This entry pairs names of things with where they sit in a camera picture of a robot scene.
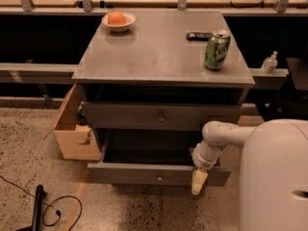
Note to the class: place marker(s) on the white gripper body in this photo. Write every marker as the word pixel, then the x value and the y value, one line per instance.
pixel 203 163

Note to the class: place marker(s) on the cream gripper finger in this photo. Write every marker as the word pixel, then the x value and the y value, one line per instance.
pixel 199 177

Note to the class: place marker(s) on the grey drawer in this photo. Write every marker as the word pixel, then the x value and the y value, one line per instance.
pixel 146 157
pixel 156 116

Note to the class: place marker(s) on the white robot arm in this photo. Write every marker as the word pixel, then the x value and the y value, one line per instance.
pixel 273 182

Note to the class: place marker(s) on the grey drawer cabinet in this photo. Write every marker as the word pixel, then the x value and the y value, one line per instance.
pixel 153 62

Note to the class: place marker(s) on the grey top drawer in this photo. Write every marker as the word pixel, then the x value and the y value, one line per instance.
pixel 156 116

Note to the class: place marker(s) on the black office chair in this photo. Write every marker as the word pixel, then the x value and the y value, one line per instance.
pixel 292 99

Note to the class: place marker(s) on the green soda can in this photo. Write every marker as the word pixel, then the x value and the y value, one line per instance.
pixel 217 49

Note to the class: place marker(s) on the clear sanitizer bottle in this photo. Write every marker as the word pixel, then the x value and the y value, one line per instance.
pixel 269 64

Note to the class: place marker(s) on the black remote control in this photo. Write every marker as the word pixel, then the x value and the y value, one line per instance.
pixel 197 36

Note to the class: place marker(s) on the cardboard box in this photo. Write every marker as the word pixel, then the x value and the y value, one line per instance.
pixel 77 142

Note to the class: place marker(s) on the white bowl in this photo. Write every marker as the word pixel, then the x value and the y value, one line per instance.
pixel 130 19

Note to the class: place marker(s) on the orange fruit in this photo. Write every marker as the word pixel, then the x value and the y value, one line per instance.
pixel 116 18

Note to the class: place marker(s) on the black stand leg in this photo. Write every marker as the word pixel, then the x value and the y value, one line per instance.
pixel 39 196

